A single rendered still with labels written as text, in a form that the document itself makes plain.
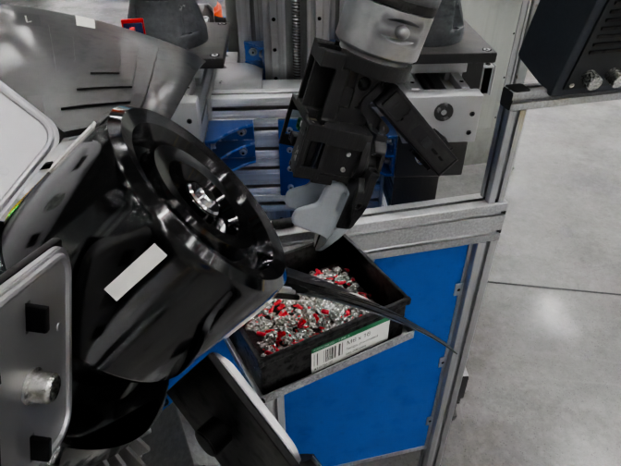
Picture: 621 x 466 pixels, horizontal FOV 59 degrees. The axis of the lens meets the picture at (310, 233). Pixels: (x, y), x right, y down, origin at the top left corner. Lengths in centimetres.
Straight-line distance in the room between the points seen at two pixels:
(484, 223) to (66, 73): 72
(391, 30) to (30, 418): 37
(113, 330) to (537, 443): 156
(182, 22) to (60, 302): 88
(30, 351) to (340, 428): 112
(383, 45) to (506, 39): 217
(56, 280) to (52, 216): 4
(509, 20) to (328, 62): 216
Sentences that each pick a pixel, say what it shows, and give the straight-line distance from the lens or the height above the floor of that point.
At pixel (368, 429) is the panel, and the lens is 134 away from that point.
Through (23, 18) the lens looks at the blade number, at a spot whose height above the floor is 123.
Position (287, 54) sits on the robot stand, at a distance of 123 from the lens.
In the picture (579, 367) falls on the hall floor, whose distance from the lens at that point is 197.
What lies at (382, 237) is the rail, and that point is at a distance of 91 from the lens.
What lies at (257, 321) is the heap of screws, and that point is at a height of 84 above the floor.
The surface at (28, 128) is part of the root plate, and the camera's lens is 29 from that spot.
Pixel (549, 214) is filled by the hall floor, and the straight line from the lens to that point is 262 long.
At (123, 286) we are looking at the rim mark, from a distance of 24.
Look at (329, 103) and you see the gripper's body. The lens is 49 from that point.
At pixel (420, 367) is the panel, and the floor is 44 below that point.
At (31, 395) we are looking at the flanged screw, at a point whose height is 121.
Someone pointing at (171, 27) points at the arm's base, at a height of 108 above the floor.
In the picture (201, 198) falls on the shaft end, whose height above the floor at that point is 122.
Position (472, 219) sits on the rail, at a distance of 96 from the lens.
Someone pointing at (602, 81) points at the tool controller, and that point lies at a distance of 90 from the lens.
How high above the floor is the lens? 137
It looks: 37 degrees down
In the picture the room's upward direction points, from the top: straight up
